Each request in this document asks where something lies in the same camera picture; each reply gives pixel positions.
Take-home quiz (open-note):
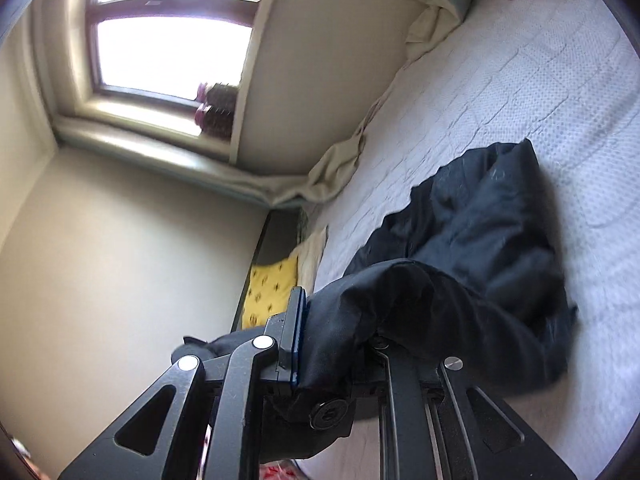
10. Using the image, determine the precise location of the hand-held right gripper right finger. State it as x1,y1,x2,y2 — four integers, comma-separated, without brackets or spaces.
371,337,579,480

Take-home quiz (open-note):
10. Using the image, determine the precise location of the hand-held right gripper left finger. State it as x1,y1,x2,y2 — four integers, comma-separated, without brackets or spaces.
57,287,308,480

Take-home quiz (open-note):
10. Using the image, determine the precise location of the dark navy buttoned jacket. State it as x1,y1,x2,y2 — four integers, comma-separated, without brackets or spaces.
170,139,579,461

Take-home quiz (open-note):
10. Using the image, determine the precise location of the yellow patterned pillow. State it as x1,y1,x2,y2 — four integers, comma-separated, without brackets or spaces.
241,252,300,332

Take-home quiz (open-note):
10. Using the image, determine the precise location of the cream quilted blanket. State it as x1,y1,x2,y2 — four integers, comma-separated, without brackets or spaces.
295,225,329,297

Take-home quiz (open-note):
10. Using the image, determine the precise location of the black bed headboard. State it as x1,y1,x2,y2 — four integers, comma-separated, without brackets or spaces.
231,207,312,335

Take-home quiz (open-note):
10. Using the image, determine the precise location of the pink floral cloth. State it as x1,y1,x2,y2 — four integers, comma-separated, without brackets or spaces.
259,464,302,480

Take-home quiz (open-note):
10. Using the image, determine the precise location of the cream curtain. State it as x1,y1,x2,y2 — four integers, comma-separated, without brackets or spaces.
265,125,371,209
405,0,477,62

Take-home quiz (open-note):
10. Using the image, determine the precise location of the dark jar with pink lid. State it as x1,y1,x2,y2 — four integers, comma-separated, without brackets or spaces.
192,104,234,139
195,82,238,112

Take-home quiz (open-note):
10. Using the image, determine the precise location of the white textured bedspread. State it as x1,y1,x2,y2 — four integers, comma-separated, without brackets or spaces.
297,0,640,480

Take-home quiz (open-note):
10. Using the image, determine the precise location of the window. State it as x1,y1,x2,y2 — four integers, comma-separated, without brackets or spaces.
30,0,274,142

